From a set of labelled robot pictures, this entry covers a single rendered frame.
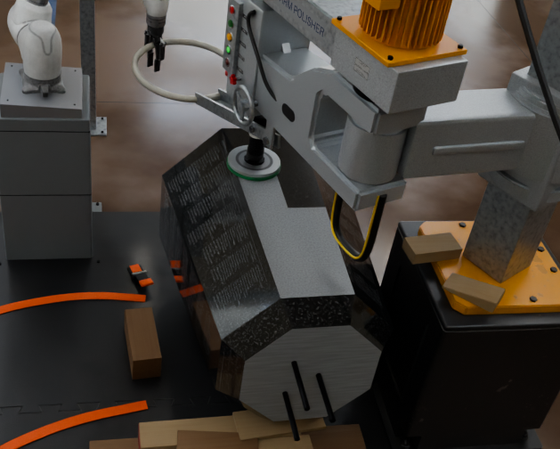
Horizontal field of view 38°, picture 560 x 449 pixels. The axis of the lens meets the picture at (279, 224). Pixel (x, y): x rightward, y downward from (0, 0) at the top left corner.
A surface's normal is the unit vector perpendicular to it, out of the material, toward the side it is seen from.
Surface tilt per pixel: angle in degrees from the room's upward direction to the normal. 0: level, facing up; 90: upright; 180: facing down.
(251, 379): 90
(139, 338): 0
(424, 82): 90
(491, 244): 90
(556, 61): 90
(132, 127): 0
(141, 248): 0
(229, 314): 45
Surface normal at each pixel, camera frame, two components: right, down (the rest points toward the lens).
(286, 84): -0.86, 0.22
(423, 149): 0.30, 0.63
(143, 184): 0.13, -0.78
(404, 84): 0.50, 0.59
